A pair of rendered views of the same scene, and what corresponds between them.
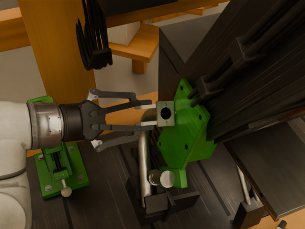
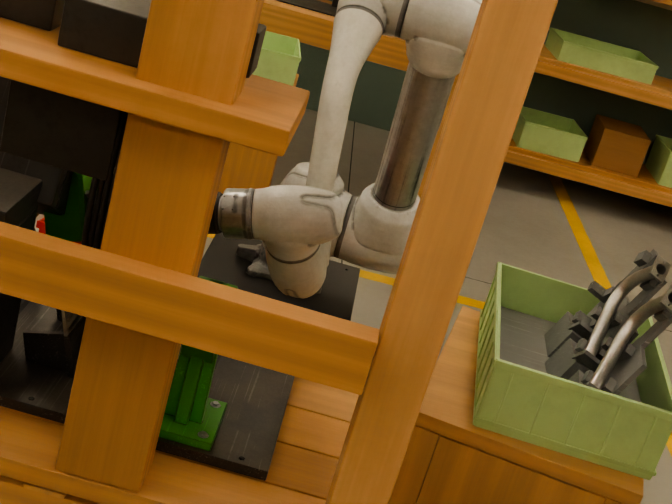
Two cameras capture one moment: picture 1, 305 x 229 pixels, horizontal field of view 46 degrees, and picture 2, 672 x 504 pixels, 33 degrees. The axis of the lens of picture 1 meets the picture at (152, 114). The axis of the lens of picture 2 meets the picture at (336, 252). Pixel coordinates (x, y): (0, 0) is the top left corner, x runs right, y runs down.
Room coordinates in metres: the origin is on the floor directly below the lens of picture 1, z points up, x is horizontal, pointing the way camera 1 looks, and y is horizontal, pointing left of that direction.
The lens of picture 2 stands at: (2.15, 1.06, 1.97)
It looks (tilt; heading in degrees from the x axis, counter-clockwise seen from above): 21 degrees down; 201
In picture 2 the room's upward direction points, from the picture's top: 16 degrees clockwise
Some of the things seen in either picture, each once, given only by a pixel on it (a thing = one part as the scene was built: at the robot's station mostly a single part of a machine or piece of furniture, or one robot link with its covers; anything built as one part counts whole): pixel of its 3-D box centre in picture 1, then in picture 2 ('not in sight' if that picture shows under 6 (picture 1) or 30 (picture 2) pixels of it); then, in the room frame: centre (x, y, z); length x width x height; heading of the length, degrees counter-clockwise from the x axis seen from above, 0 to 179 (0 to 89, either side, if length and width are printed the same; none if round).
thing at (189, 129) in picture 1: (193, 127); (75, 200); (0.51, -0.09, 1.17); 0.13 x 0.12 x 0.20; 111
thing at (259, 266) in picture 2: not in sight; (282, 258); (-0.21, 0.03, 0.92); 0.22 x 0.18 x 0.06; 112
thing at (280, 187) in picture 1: (256, 136); not in sight; (0.53, -0.25, 1.11); 0.39 x 0.16 x 0.03; 21
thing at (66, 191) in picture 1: (64, 184); not in sight; (0.49, 0.23, 0.96); 0.06 x 0.03 x 0.06; 21
